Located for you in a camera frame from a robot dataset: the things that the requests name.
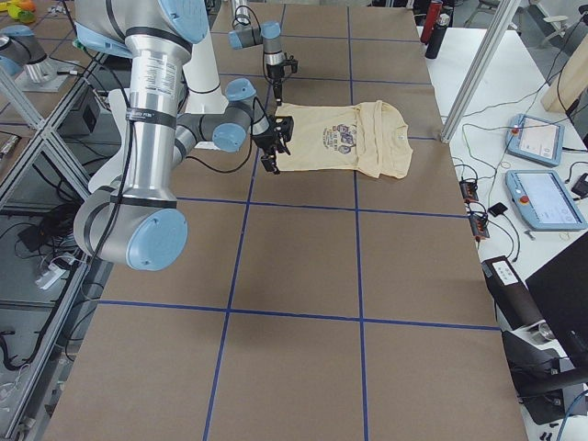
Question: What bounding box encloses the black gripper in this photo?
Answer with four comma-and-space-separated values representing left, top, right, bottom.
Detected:
253, 116, 294, 175
265, 52, 299, 107

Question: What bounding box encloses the cream long sleeve shirt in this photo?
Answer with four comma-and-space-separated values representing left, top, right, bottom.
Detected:
277, 100, 413, 179

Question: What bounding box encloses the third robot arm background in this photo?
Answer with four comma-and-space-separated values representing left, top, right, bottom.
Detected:
1, 25, 65, 93

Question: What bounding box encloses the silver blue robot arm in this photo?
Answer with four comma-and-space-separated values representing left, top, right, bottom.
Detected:
228, 1, 299, 107
73, 1, 294, 271

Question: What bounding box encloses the brown paper table cover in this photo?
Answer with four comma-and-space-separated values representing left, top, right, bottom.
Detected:
45, 5, 526, 440

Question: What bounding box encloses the white chair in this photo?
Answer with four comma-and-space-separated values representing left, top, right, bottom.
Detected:
88, 148, 129, 196

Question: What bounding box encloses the red water bottle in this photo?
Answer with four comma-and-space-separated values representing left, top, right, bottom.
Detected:
420, 0, 443, 44

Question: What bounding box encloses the black water bottle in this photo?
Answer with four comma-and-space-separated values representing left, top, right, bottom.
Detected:
424, 13, 451, 60

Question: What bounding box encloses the upper orange black electronics box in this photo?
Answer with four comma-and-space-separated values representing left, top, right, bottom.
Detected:
459, 179, 479, 203

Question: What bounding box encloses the orange black electronics box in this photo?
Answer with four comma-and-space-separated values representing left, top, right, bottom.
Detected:
459, 179, 479, 203
469, 212, 490, 243

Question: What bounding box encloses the lower orange black electronics box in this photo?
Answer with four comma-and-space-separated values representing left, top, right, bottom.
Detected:
469, 212, 490, 243

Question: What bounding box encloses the small black square pad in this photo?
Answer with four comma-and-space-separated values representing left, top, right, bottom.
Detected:
488, 202, 508, 217

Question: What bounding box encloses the white power strip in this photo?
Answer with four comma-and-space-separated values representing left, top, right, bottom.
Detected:
35, 268, 65, 290

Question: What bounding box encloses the upper blue teach pendant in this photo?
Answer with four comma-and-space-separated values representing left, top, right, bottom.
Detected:
505, 113, 564, 167

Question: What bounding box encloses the blue teach pendant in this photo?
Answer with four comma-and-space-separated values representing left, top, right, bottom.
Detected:
505, 113, 564, 167
505, 170, 587, 232

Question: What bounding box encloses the lower blue teach pendant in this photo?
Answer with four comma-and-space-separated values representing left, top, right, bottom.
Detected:
505, 170, 587, 232

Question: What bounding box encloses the brown paper roll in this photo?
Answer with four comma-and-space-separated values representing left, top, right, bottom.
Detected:
481, 255, 545, 331

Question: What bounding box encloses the black monitor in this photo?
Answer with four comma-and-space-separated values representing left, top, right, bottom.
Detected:
526, 234, 588, 367

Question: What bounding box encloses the aluminium frame post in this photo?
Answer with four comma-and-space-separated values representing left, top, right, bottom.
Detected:
440, 0, 519, 143

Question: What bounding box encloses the wooden post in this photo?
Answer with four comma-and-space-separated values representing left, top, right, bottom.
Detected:
541, 37, 587, 113

